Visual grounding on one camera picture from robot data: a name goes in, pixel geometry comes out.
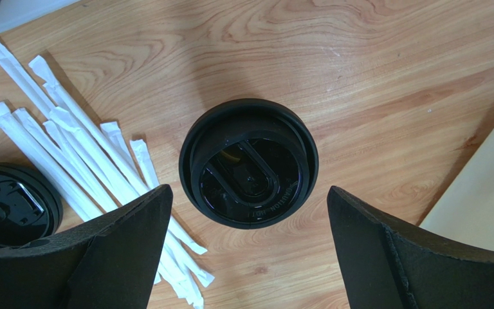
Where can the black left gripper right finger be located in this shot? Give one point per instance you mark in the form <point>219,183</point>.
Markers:
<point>386,262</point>

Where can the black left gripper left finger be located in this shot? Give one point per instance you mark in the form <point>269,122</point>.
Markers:
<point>108,262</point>

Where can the kraft paper bag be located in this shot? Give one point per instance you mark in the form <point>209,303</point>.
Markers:
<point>465,212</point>

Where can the black plastic cup lid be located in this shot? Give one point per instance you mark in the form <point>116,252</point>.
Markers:
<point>248,163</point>

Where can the wrapped white straws bundle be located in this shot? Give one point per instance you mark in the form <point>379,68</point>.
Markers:
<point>91,166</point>

